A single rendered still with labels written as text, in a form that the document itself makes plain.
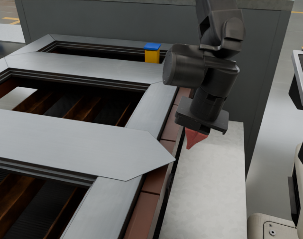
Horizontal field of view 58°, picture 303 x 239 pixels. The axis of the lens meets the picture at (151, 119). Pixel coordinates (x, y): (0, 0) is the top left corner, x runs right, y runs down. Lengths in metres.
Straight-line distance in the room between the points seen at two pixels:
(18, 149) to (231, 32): 0.53
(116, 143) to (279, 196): 1.31
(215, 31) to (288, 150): 1.76
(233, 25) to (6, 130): 0.60
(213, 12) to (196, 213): 0.48
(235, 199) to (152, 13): 0.90
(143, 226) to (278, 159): 1.63
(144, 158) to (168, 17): 0.84
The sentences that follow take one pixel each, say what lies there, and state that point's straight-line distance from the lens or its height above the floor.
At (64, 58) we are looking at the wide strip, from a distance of 1.21.
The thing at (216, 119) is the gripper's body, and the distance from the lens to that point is 0.55.
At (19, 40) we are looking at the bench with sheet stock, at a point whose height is 0.23.
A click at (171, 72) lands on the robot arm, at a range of 0.45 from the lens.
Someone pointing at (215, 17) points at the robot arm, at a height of 1.15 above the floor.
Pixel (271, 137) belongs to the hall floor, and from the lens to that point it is 2.26.
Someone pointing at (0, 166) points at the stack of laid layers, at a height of 0.82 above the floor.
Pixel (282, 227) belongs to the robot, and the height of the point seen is 0.28.
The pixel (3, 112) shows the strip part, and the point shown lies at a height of 0.84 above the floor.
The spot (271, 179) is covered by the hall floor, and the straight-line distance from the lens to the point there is 1.91.
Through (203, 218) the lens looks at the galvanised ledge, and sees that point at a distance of 0.74.
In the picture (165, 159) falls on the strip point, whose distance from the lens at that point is 0.63.
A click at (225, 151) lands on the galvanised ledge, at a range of 0.94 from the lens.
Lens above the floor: 1.27
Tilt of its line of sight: 34 degrees down
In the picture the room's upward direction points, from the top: straight up
